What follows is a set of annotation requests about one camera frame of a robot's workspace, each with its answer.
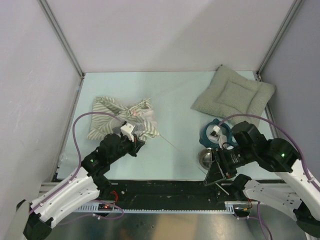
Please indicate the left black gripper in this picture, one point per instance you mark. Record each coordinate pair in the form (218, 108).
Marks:
(135, 145)

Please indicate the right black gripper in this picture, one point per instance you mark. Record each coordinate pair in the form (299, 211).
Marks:
(220, 169)

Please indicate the striped green white pet tent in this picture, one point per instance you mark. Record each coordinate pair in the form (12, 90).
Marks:
(110, 114)

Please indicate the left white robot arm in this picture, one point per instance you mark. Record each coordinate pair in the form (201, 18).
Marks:
(83, 185)

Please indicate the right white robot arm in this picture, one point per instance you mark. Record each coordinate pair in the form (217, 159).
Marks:
(276, 156)

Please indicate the stainless steel bowl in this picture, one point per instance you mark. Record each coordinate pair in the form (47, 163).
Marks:
(205, 158)

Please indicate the teal double bowl stand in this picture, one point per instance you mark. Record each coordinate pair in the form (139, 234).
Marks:
(207, 129)

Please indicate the green checked cushion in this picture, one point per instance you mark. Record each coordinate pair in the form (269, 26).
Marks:
(229, 93)

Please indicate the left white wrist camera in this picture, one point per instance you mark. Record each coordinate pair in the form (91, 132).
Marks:
(128, 130)

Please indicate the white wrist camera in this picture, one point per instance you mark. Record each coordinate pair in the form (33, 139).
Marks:
(128, 130)
(217, 136)

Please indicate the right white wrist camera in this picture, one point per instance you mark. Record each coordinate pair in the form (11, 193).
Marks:
(217, 136)

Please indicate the white slotted cable duct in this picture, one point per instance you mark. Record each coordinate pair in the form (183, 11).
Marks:
(99, 208)

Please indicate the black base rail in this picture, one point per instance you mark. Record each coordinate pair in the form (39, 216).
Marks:
(170, 195)

